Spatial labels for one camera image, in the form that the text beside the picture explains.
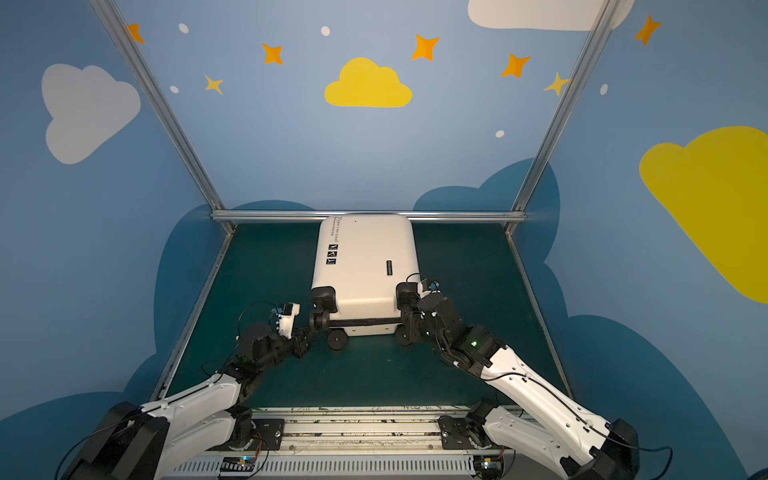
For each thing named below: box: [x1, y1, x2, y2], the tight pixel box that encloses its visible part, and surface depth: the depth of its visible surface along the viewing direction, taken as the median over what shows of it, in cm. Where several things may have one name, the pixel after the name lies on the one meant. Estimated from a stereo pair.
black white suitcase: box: [308, 214, 421, 351], surface depth 84 cm
